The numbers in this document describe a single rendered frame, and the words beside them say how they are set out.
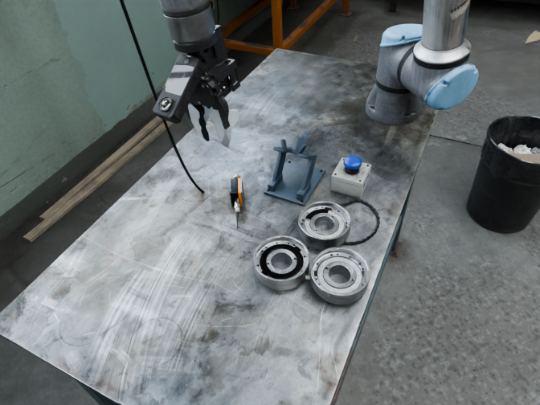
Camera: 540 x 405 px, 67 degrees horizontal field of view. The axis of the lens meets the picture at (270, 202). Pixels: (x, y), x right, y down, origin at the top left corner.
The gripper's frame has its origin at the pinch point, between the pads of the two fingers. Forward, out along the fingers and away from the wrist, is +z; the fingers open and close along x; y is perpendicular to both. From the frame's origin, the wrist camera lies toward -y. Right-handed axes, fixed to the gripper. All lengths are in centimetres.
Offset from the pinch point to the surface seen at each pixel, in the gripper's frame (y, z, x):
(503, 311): 59, 104, -67
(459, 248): 81, 104, -46
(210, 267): -16.8, 16.9, -7.0
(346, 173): 16.5, 14.9, -20.8
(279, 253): -9.0, 15.2, -18.3
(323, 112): 42.4, 19.6, -2.2
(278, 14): 168, 50, 91
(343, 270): -5.9, 17.2, -30.2
